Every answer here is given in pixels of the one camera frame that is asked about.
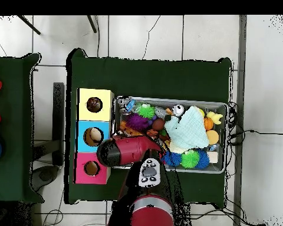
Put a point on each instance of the large blue spiky ball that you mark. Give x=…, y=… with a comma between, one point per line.
x=173, y=159

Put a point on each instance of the dark green table cloth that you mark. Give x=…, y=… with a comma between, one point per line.
x=146, y=75

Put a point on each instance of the mint green knitted cloth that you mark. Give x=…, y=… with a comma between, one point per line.
x=188, y=128

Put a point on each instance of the black tripod leg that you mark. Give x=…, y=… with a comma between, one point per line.
x=92, y=23
x=28, y=24

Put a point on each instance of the crushed plastic water bottle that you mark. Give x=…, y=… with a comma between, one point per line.
x=125, y=104

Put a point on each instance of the green covered side table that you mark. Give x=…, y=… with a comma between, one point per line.
x=9, y=103

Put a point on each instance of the green spiky ball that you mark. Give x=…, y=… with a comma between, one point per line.
x=145, y=112

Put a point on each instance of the pale orange round sponge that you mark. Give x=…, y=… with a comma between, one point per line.
x=212, y=137

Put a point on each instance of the clear shallow bin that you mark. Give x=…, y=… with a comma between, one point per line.
x=219, y=165

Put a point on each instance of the purple spiky ball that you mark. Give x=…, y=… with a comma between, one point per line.
x=137, y=122

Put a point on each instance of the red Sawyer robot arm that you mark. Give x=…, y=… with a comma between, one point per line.
x=132, y=148

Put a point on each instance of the small orange basketball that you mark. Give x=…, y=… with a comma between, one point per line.
x=208, y=124

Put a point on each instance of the green fuzzy monster toy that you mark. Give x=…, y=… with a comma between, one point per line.
x=190, y=159

